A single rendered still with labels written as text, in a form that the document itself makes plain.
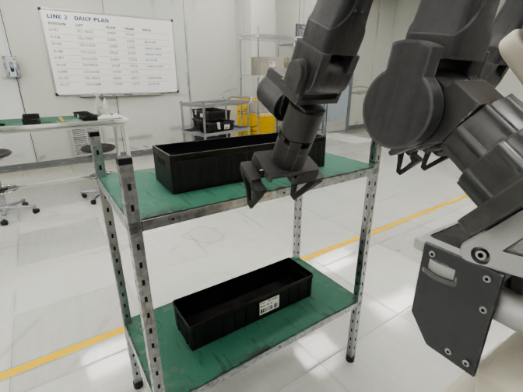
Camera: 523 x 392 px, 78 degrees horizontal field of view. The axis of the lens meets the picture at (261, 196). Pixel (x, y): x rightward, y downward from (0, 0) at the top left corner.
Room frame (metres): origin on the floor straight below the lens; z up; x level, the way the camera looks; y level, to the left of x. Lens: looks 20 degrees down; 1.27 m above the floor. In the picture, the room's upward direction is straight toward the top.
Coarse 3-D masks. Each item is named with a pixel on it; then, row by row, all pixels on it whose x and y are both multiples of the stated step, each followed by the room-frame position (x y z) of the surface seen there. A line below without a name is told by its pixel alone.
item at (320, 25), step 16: (320, 0) 0.46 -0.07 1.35; (336, 0) 0.43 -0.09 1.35; (352, 0) 0.43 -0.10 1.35; (368, 0) 0.44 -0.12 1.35; (320, 16) 0.45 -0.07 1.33; (336, 16) 0.43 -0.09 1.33; (352, 16) 0.43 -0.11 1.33; (304, 32) 0.47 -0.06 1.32; (320, 32) 0.44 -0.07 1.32; (336, 32) 0.43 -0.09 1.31; (352, 32) 0.44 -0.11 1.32; (304, 48) 0.46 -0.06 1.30; (320, 48) 0.44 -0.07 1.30; (336, 48) 0.44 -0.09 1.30; (352, 48) 0.46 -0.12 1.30; (320, 64) 0.44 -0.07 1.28; (336, 64) 0.46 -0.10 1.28; (352, 64) 0.47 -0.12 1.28; (320, 80) 0.45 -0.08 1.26; (336, 80) 0.47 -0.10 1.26
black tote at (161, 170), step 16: (176, 144) 1.04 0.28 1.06; (192, 144) 1.07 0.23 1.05; (208, 144) 1.10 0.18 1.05; (224, 144) 1.14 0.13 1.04; (240, 144) 1.17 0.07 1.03; (256, 144) 1.21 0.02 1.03; (272, 144) 1.05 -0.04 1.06; (320, 144) 1.16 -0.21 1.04; (160, 160) 0.94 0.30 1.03; (176, 160) 0.87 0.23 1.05; (192, 160) 0.90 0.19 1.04; (208, 160) 0.92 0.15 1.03; (224, 160) 0.95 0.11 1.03; (240, 160) 0.98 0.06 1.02; (320, 160) 1.16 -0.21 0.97; (160, 176) 0.96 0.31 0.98; (176, 176) 0.87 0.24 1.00; (192, 176) 0.90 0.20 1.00; (208, 176) 0.92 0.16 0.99; (224, 176) 0.95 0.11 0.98; (240, 176) 0.98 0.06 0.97; (176, 192) 0.87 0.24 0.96
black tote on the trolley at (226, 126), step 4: (208, 120) 4.49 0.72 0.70; (212, 120) 4.55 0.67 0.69; (216, 120) 4.60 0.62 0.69; (220, 120) 4.65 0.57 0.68; (224, 120) 4.59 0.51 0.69; (228, 120) 4.54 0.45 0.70; (232, 120) 4.49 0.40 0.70; (200, 124) 4.34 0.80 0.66; (208, 124) 4.23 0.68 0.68; (212, 124) 4.18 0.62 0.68; (216, 124) 4.23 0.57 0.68; (220, 124) 4.29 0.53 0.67; (224, 124) 4.33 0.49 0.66; (228, 124) 4.38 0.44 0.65; (232, 124) 4.44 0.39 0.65; (200, 128) 4.35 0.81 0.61; (208, 128) 4.26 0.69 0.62; (212, 128) 4.20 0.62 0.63; (216, 128) 4.25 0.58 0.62; (224, 128) 4.33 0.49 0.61; (228, 128) 4.38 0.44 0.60; (232, 128) 4.44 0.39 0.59; (208, 132) 4.28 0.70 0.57; (212, 132) 4.20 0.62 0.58
